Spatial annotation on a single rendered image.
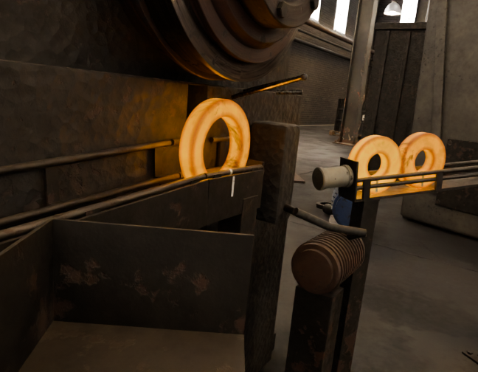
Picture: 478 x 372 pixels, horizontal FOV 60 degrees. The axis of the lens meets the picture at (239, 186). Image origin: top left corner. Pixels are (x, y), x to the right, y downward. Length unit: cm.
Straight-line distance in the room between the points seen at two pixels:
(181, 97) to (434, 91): 278
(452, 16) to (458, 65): 35
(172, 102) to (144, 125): 8
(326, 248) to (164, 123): 48
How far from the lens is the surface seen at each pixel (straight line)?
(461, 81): 340
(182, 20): 67
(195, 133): 74
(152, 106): 76
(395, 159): 120
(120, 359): 44
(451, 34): 348
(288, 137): 97
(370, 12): 984
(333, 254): 100
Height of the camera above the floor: 86
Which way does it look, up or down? 12 degrees down
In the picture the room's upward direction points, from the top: 5 degrees clockwise
